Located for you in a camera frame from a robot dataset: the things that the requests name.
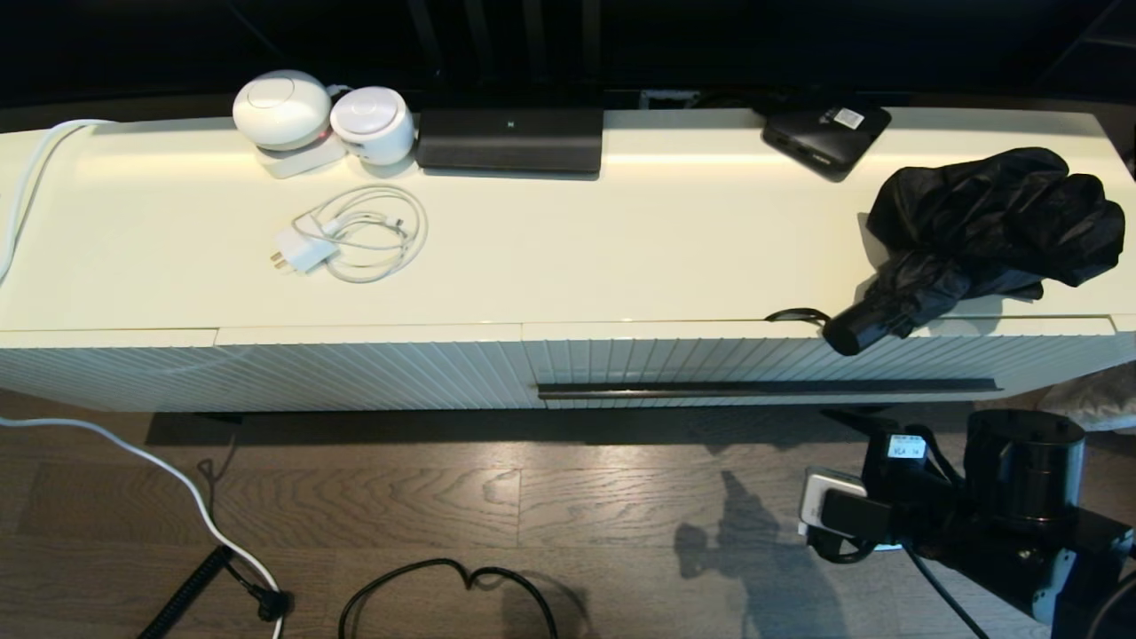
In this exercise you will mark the white fluted drawer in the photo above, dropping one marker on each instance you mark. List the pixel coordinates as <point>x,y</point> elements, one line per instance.
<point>666,359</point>

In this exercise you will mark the large white round device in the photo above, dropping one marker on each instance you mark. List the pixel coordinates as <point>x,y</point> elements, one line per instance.
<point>282,111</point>

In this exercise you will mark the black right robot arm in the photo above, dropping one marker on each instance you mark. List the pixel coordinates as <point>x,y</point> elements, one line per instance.
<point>1021,461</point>

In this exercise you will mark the black router box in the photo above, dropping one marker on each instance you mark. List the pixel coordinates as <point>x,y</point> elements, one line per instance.
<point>510,142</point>

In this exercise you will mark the small white round device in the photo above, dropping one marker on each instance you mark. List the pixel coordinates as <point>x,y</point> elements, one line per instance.
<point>373,124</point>

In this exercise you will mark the white charger plug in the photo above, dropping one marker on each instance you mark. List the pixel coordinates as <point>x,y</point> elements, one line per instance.
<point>306,250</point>

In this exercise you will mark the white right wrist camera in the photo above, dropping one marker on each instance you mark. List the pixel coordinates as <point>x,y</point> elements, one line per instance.
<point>821,497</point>

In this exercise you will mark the white flat device base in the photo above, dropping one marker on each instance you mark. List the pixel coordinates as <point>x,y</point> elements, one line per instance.
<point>297,163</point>

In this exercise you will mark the black set-top box with sticker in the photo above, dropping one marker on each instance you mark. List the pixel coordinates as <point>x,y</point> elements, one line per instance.
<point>821,142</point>

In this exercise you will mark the white fluted cabinet front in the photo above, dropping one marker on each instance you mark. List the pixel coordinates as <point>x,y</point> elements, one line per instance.
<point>355,373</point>
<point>89,373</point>

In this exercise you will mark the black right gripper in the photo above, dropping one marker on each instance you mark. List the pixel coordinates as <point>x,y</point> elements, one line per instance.
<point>923,488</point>

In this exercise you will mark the black umbrella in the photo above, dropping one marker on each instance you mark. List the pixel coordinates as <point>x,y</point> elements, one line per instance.
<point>976,213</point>

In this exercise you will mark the white slatted cabinet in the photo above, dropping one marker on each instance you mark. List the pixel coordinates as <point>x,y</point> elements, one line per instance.
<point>621,248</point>

